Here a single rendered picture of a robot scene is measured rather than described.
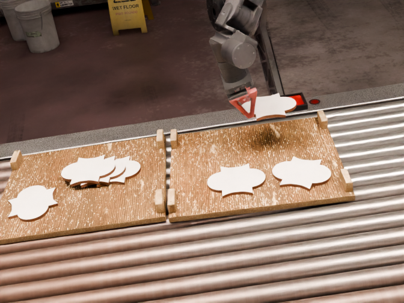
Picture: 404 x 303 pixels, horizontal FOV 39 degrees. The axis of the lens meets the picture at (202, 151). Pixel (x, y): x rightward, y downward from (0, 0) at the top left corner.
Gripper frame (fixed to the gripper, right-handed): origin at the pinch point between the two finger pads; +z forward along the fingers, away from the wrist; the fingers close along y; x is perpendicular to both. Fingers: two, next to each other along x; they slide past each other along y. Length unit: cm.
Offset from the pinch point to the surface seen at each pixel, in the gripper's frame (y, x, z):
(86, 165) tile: 0.6, 42.5, -1.0
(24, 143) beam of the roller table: 25, 64, -2
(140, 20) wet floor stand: 349, 58, 74
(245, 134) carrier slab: 6.6, 2.9, 10.5
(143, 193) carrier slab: -12.0, 29.9, 4.9
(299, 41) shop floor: 277, -53, 112
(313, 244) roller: -36.7, -2.7, 14.6
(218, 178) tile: -12.1, 12.1, 8.0
